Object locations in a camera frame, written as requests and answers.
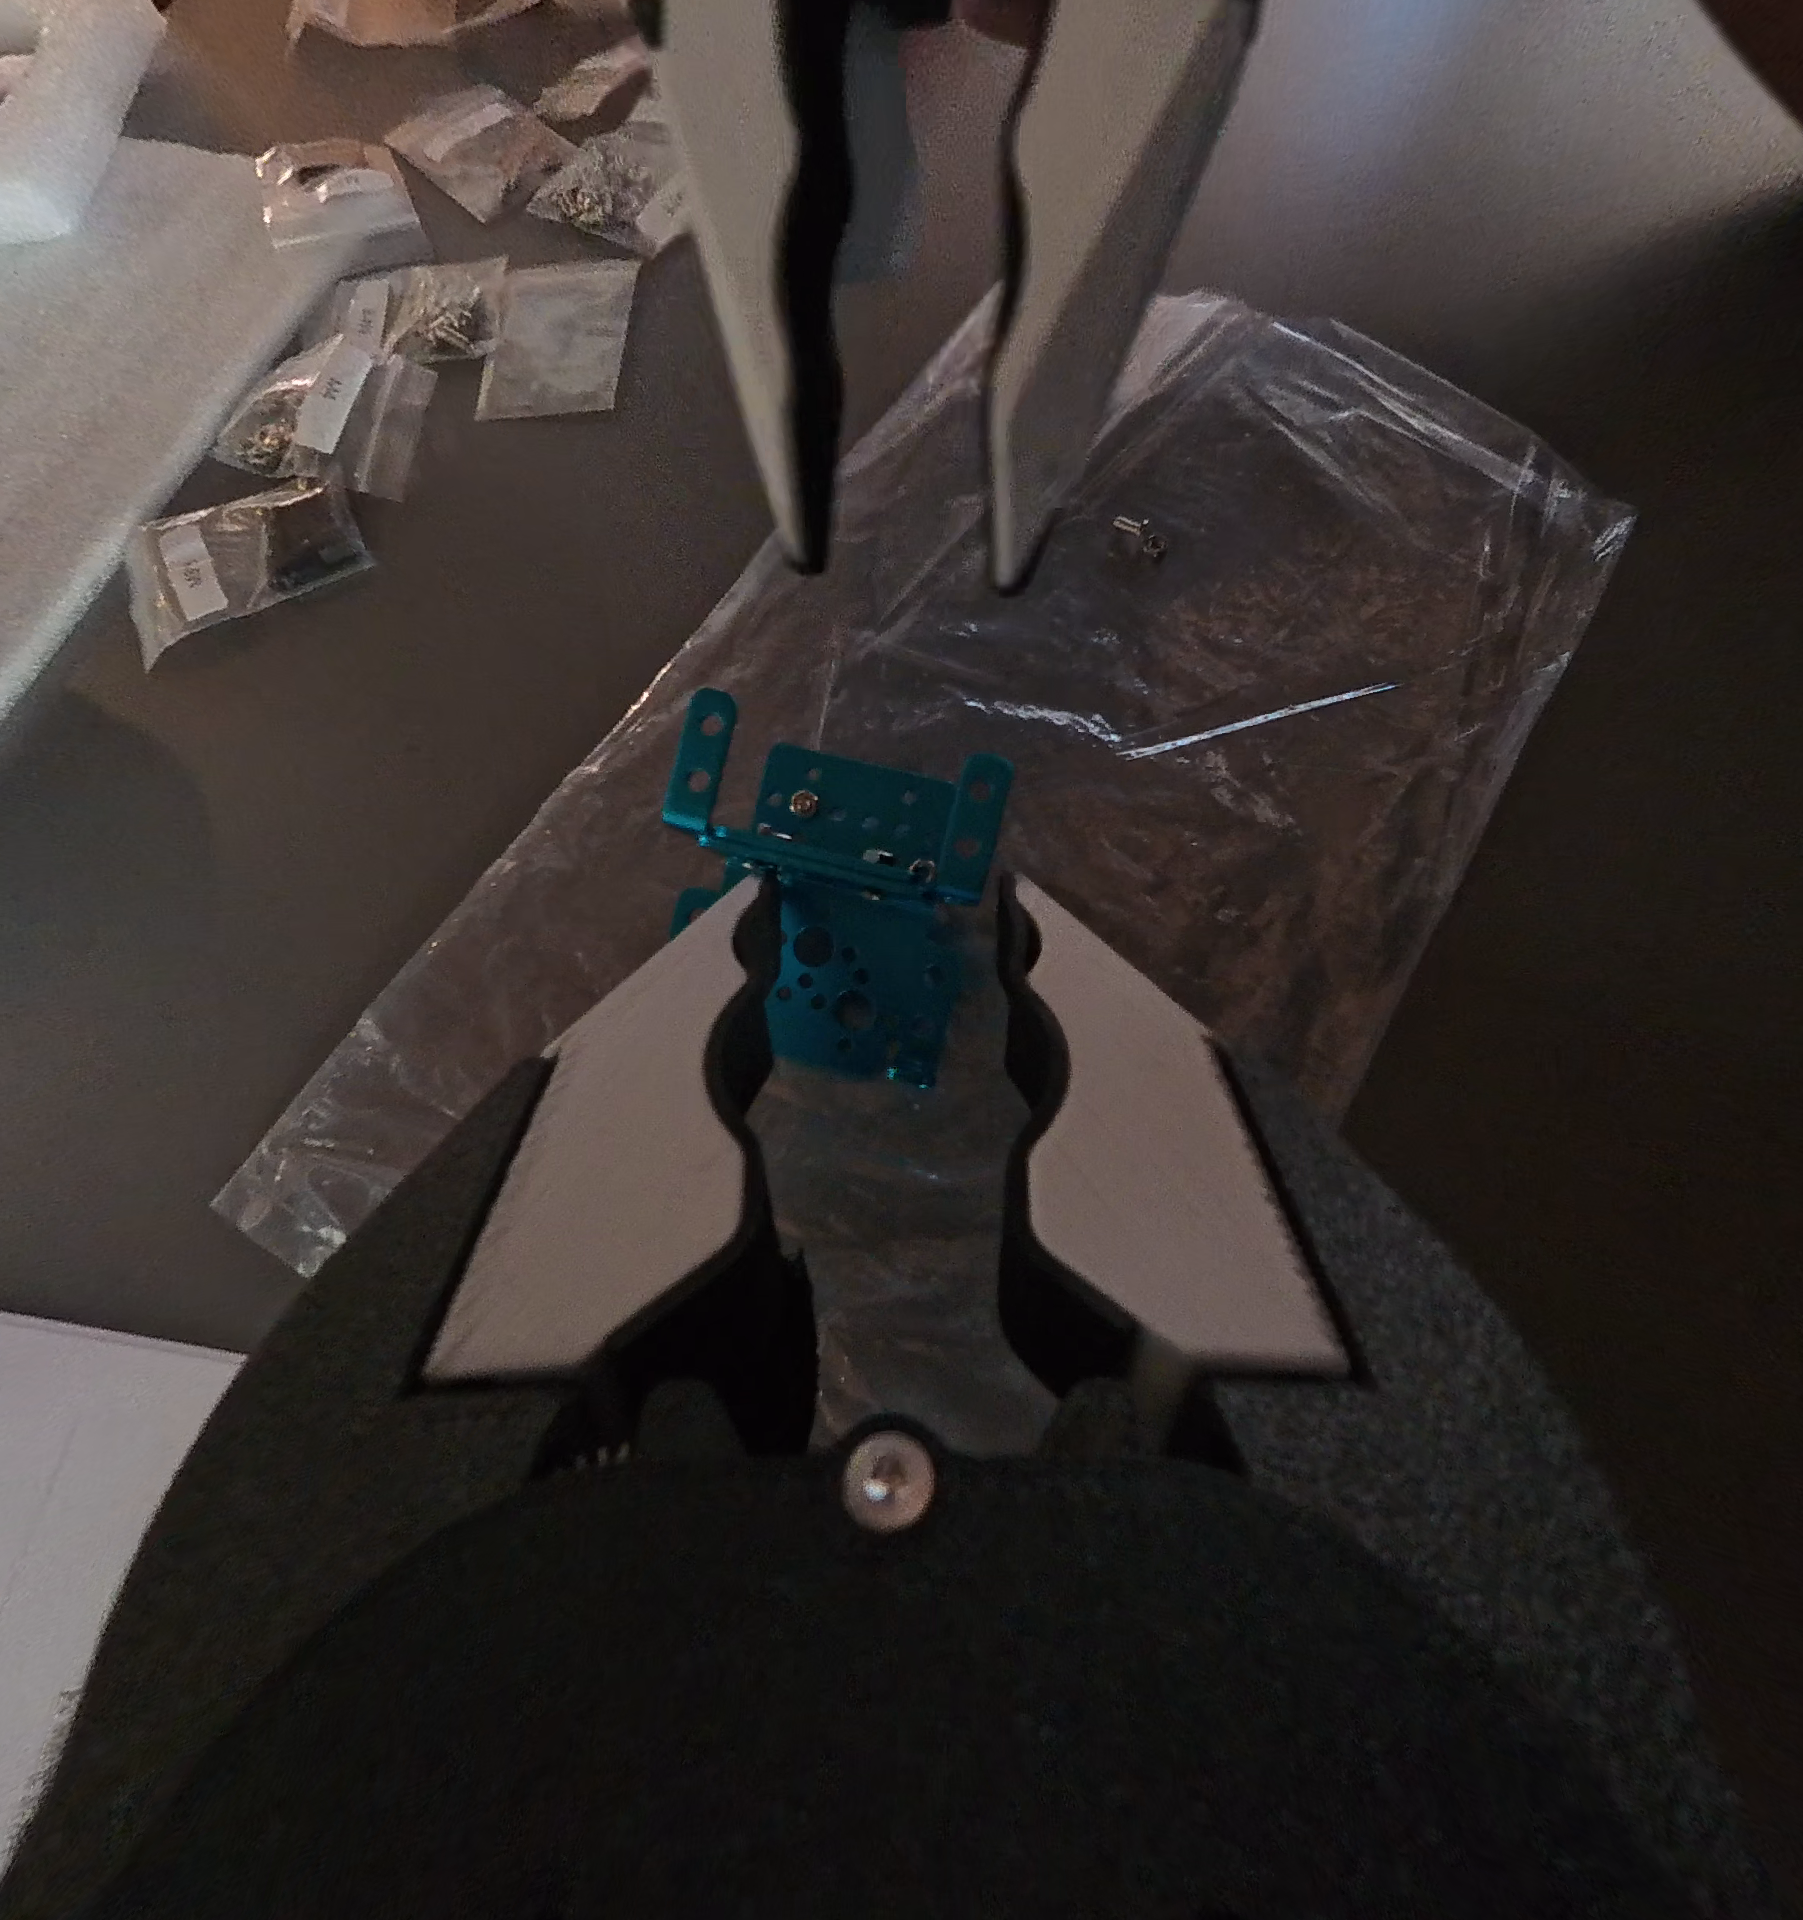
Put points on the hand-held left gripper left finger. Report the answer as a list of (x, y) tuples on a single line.
[(588, 1202)]

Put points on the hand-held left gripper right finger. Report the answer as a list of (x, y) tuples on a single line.
[(1200, 1202)]

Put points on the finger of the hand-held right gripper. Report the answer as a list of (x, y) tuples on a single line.
[(1095, 225), (735, 181)]

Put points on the small silver screw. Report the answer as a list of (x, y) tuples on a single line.
[(1142, 538)]

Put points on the blue metal bracket assembly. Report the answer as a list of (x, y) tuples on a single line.
[(840, 992)]

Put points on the pile of small screw bags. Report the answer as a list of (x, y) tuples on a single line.
[(543, 345)]

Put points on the clear plastic bag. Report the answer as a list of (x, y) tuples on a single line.
[(1292, 751)]

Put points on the open instruction manual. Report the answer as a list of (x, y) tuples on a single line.
[(33, 1502)]

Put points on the white foam sheet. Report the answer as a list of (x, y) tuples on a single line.
[(91, 450)]

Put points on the white foam strip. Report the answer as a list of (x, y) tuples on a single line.
[(33, 120)]

